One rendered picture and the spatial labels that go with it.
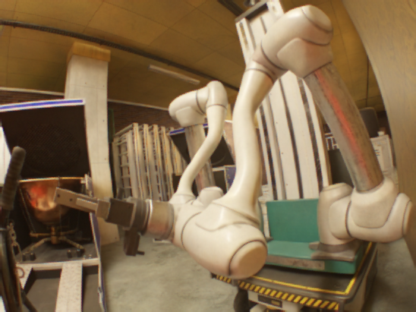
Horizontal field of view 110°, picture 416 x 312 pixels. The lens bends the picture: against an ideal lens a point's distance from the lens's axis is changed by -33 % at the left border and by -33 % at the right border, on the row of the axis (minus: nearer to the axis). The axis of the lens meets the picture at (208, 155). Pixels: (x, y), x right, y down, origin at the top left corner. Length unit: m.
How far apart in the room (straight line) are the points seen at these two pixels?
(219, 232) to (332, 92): 0.44
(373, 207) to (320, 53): 0.44
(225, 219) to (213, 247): 0.05
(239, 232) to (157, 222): 0.19
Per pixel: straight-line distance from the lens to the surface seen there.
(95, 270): 2.16
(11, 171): 0.50
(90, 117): 3.51
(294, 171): 1.13
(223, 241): 0.34
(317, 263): 0.91
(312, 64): 0.58
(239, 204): 0.39
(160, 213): 0.47
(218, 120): 0.97
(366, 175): 0.66
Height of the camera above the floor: 0.79
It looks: 6 degrees up
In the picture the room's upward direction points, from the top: 8 degrees counter-clockwise
